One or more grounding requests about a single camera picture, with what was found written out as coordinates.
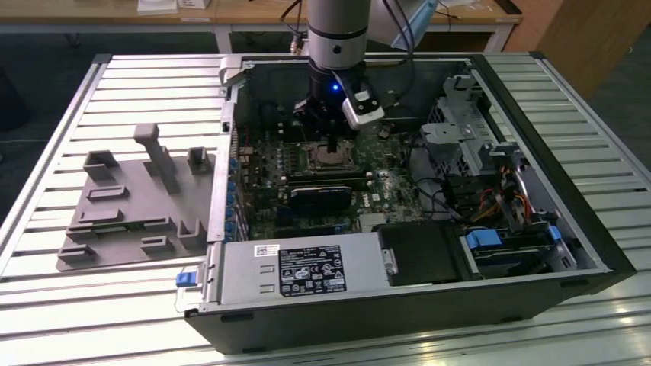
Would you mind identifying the silver CPU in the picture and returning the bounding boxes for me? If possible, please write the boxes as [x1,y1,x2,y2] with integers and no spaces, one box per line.
[314,146,348,165]

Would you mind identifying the CPU socket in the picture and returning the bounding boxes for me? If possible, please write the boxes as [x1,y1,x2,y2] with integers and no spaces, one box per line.
[302,141,354,175]

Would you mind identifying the green RAM stick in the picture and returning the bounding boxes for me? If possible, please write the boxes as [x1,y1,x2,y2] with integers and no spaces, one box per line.
[289,172,368,181]

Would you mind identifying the black NVIDIA graphics card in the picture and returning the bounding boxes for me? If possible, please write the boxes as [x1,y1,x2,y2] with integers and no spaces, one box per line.
[286,185,354,214]

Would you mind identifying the green motherboard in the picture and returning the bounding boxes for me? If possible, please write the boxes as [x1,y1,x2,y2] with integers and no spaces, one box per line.
[230,114,428,243]

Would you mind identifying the metal disk bay cage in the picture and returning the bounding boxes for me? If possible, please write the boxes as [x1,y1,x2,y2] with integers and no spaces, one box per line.
[418,75,509,176]

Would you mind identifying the black plastic shroud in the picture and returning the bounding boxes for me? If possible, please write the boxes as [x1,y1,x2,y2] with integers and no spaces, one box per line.
[373,220,472,287]

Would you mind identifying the silver power supply unit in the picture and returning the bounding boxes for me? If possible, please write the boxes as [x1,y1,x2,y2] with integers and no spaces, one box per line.
[200,230,397,306]

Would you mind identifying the blue disk carrier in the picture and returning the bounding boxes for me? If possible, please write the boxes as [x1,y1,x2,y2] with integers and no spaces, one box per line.
[464,227,509,252]

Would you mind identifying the white cardboard box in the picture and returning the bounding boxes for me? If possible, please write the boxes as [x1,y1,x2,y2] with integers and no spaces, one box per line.
[137,0,180,16]

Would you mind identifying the grey parts rack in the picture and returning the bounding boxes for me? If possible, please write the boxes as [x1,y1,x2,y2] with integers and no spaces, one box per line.
[53,124,220,272]

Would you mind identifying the blue case latch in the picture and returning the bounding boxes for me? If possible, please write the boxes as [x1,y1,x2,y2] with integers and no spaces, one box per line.
[173,269,197,289]

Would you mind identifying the black PC case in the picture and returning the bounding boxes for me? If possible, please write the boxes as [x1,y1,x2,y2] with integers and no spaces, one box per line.
[181,51,640,355]

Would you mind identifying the wooden desk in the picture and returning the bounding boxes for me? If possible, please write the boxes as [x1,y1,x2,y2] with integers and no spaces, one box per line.
[0,0,524,54]

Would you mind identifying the wooden cabinet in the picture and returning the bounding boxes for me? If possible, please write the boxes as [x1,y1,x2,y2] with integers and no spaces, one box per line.
[500,0,651,98]

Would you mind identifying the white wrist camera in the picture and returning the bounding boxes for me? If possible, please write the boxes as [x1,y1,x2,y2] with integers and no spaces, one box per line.
[340,78,385,129]

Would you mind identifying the black camera cable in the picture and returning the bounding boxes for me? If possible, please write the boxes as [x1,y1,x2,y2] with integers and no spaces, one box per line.
[378,0,425,111]

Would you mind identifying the black cable bundle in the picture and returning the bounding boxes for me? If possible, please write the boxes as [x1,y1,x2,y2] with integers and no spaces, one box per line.
[413,175,466,223]

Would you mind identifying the orange yellow wire bundle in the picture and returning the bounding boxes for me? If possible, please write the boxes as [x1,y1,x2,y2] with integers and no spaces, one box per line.
[472,190,534,226]

